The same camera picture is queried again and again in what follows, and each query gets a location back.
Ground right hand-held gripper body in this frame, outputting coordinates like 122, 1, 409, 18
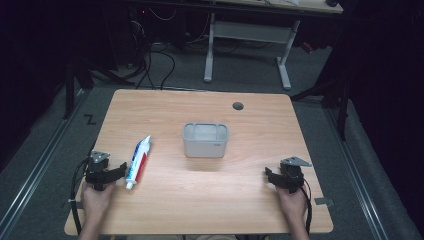
279, 156, 313, 195

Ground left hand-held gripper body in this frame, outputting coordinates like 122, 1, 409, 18
84, 150, 112, 192

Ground white red blue toothpaste tube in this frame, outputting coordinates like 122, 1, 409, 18
124, 134, 152, 191

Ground grey plastic organizer box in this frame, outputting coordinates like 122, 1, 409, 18
181, 122, 231, 159

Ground person's right hand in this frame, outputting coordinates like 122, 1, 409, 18
275, 185, 310, 222

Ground person's left hand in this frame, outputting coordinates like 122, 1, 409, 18
81, 181, 116, 218

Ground black metal stand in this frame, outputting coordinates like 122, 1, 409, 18
290, 74, 351, 142
62, 56, 96, 120

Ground desk with white metal legs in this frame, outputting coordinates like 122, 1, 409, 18
133, 0, 345, 92

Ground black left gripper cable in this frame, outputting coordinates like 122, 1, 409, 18
69, 156, 92, 236

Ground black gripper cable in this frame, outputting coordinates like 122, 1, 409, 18
299, 179, 314, 236
69, 156, 92, 236

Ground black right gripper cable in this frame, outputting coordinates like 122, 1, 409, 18
299, 179, 314, 236

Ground metal floor rail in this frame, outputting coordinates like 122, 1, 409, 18
324, 108, 390, 240
0, 88, 90, 239

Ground black floor cables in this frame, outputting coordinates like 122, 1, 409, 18
128, 6, 214, 91

